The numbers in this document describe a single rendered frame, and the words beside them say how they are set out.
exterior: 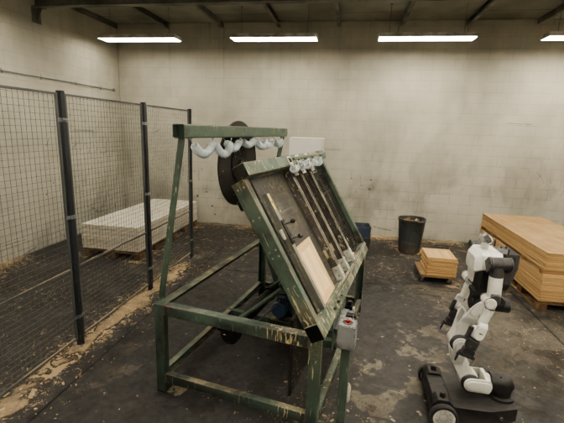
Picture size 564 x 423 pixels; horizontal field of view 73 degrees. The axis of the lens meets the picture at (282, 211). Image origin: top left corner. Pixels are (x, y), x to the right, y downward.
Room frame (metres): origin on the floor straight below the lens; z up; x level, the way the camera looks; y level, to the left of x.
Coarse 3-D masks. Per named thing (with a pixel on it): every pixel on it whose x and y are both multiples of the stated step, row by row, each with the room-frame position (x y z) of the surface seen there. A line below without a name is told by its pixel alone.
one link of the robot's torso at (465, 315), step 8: (464, 304) 2.83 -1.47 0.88; (480, 304) 2.66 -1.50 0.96; (464, 312) 2.73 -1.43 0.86; (472, 312) 2.67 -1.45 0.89; (480, 312) 2.66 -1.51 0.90; (456, 320) 2.81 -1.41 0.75; (464, 320) 2.70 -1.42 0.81; (472, 320) 2.69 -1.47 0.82; (456, 328) 2.73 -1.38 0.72; (464, 328) 2.71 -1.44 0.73; (448, 336) 2.78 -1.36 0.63; (456, 336) 2.71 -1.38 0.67
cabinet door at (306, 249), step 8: (304, 240) 3.02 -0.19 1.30; (304, 248) 2.91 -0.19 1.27; (312, 248) 3.06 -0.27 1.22; (304, 256) 2.85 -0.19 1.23; (312, 256) 2.99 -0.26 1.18; (312, 264) 2.90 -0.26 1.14; (320, 264) 3.03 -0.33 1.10; (312, 272) 2.83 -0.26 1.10; (320, 272) 2.95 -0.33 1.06; (320, 280) 2.87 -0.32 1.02; (328, 280) 3.01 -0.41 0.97; (320, 288) 2.80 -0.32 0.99; (328, 288) 2.93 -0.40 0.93; (328, 296) 2.84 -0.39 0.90
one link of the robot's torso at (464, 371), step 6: (456, 342) 2.68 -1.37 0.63; (462, 342) 2.67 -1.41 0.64; (450, 348) 2.81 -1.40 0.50; (456, 348) 2.67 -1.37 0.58; (450, 354) 2.81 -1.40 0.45; (456, 360) 2.70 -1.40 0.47; (462, 360) 2.68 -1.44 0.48; (456, 366) 2.72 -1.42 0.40; (462, 366) 2.71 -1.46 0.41; (468, 366) 2.70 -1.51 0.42; (462, 372) 2.71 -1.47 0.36; (468, 372) 2.70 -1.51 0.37; (474, 372) 2.74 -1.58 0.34; (462, 378) 2.70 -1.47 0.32; (468, 378) 2.68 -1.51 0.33; (474, 378) 2.67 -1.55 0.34; (462, 384) 2.69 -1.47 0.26
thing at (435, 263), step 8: (424, 248) 5.86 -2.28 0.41; (432, 248) 5.88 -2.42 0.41; (424, 256) 5.72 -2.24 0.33; (432, 256) 5.50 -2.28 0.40; (440, 256) 5.52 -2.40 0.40; (448, 256) 5.53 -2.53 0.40; (416, 264) 5.87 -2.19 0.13; (424, 264) 5.66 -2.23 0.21; (432, 264) 5.42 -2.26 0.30; (440, 264) 5.40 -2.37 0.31; (448, 264) 5.38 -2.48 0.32; (456, 264) 5.37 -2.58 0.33; (424, 272) 5.54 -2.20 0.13; (432, 272) 5.41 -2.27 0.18; (440, 272) 5.40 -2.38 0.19; (448, 272) 5.39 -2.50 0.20; (456, 272) 5.37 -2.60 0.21; (448, 280) 5.42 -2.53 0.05
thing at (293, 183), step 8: (288, 160) 3.36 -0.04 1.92; (288, 176) 3.38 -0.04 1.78; (296, 184) 3.36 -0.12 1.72; (296, 192) 3.35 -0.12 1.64; (296, 200) 3.35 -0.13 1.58; (304, 200) 3.33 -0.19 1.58; (304, 208) 3.33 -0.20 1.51; (312, 216) 3.30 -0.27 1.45; (312, 224) 3.30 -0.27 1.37; (320, 232) 3.28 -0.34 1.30; (320, 240) 3.27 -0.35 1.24; (328, 248) 3.25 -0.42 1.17; (336, 264) 3.22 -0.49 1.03; (336, 272) 3.22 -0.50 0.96
